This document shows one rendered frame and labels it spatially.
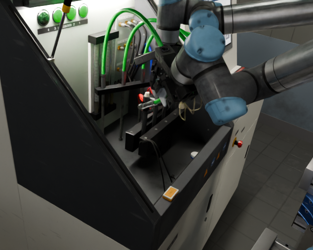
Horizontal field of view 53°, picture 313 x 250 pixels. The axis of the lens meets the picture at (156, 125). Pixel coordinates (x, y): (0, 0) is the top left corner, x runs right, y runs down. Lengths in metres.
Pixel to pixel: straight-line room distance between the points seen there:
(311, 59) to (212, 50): 0.18
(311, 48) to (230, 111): 0.18
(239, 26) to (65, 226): 0.87
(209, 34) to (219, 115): 0.16
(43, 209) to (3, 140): 0.29
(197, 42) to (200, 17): 0.23
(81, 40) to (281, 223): 1.85
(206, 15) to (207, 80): 0.26
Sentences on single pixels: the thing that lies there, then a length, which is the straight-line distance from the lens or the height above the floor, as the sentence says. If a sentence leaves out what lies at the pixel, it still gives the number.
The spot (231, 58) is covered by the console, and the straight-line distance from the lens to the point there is 1.99.
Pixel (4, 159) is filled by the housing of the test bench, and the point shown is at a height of 0.88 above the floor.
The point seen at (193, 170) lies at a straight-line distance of 1.11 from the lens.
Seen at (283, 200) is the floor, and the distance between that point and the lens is 2.67.
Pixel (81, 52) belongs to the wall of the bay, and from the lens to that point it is 1.24.
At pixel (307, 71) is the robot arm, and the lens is 0.66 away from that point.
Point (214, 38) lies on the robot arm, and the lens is 0.64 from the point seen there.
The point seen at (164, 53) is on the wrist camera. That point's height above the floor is 1.37.
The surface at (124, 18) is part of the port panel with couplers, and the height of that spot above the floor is 1.32.
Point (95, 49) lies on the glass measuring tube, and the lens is 1.26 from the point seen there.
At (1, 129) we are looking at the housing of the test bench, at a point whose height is 1.02.
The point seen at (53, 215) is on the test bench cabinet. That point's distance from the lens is 1.24.
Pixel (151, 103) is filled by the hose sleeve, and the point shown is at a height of 1.18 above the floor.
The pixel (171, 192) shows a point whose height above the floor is 0.96.
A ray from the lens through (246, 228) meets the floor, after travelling 2.33.
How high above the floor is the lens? 1.63
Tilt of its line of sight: 31 degrees down
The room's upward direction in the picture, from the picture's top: 7 degrees clockwise
